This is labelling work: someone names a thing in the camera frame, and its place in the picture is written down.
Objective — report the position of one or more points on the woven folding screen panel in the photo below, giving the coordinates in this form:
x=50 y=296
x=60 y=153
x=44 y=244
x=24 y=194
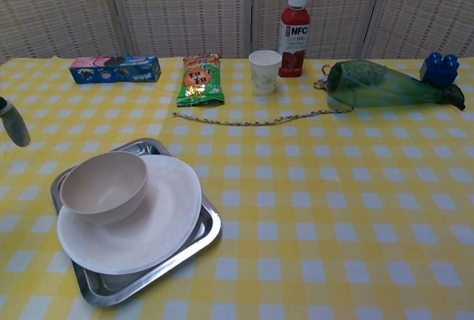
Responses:
x=48 y=9
x=426 y=9
x=333 y=1
x=185 y=9

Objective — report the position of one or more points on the green orange snack bag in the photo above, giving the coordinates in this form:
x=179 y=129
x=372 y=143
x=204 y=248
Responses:
x=200 y=84

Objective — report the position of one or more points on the blue toy building block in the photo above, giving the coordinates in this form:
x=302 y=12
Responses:
x=440 y=69

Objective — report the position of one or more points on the blue pink cookie box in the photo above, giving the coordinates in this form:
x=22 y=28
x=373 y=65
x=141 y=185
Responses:
x=115 y=70

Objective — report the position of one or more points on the yellow white checkered tablecloth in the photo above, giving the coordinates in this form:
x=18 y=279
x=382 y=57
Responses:
x=333 y=205

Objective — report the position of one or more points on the red juice bottle white cap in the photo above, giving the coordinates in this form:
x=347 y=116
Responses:
x=294 y=38

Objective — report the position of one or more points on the white round plate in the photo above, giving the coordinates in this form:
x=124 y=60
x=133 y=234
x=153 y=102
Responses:
x=163 y=220

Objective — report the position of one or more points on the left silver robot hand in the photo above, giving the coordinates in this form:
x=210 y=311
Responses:
x=16 y=131

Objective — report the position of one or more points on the small beige bowl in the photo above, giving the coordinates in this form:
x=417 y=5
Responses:
x=103 y=186

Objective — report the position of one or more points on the green spray bottle black nozzle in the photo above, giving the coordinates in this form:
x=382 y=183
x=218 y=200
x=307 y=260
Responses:
x=385 y=88

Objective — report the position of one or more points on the silver metal tray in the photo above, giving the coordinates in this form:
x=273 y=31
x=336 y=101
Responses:
x=148 y=283

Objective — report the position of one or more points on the white paper cup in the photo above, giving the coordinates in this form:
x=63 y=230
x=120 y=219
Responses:
x=264 y=75

